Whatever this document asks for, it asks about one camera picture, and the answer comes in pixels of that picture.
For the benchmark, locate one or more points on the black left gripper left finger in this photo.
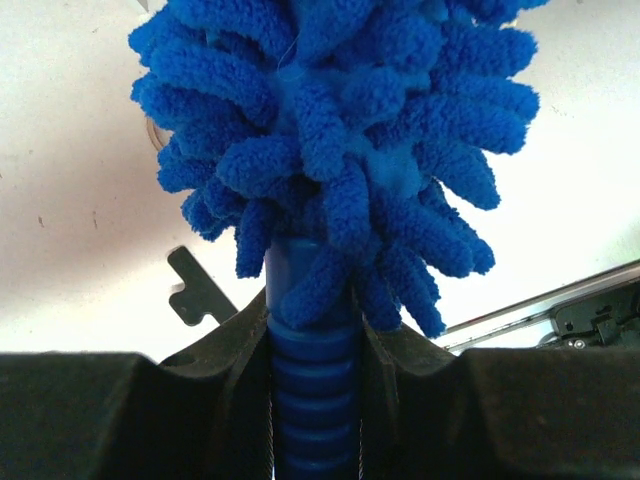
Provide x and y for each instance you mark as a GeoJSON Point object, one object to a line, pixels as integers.
{"type": "Point", "coordinates": [203, 413]}

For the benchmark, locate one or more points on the roll of masking tape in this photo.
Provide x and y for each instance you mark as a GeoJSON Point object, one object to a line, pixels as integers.
{"type": "Point", "coordinates": [154, 134]}

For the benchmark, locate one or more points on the metal rail with mounts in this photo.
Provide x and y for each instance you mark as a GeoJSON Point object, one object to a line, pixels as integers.
{"type": "Point", "coordinates": [599, 311]}

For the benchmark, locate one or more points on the blue microfiber duster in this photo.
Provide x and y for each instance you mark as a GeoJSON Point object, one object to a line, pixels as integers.
{"type": "Point", "coordinates": [326, 135]}

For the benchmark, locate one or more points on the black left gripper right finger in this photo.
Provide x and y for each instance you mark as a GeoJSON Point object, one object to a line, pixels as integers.
{"type": "Point", "coordinates": [554, 413]}

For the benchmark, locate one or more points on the black T-shaped part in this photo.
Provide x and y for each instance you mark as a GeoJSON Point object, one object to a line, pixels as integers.
{"type": "Point", "coordinates": [200, 295]}

